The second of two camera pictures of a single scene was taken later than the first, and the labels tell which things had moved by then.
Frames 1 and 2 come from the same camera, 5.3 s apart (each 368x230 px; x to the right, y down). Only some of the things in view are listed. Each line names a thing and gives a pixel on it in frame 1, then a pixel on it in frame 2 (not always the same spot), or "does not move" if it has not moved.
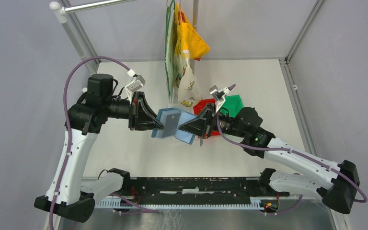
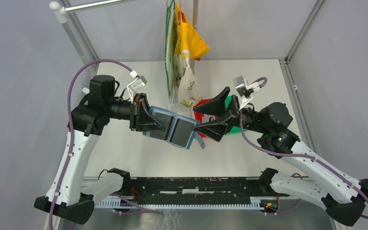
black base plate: (198, 190) does not move
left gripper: (145, 119) does not move
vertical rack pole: (195, 16) does not move
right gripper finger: (200, 125) → (216, 130)
